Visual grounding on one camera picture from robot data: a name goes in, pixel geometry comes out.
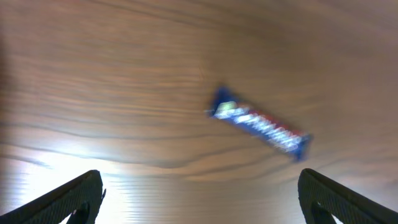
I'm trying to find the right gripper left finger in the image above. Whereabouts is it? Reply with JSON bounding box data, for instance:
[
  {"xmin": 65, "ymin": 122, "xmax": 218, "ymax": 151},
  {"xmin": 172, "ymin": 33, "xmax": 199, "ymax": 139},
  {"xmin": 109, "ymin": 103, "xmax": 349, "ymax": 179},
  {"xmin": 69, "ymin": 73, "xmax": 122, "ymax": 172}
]
[{"xmin": 1, "ymin": 170, "xmax": 106, "ymax": 224}]

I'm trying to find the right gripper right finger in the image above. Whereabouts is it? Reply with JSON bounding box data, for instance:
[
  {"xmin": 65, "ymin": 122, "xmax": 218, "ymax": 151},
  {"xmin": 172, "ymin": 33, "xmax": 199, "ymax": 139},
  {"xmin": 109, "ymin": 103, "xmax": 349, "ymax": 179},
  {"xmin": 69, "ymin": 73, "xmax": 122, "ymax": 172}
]
[{"xmin": 298, "ymin": 168, "xmax": 397, "ymax": 224}]

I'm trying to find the purple Dairy Milk bar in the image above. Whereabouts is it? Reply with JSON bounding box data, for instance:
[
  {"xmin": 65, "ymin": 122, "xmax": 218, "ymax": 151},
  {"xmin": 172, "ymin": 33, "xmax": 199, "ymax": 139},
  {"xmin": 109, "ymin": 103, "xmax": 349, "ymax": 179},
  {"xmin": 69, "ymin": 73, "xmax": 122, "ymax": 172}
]
[{"xmin": 206, "ymin": 85, "xmax": 312, "ymax": 161}]

